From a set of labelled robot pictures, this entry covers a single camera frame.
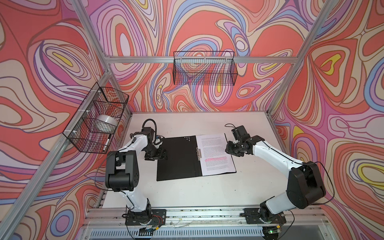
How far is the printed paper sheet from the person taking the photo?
0.91m

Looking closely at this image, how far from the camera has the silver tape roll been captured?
72 centimetres

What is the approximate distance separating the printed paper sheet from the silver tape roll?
532 millimetres
